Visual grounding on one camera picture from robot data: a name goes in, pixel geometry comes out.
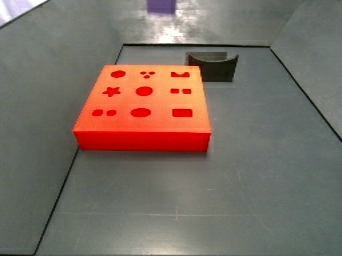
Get purple rectangular block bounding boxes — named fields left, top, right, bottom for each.
left=146, top=0, right=176, bottom=14

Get orange red shape board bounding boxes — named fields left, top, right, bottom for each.
left=73, top=65, right=210, bottom=152

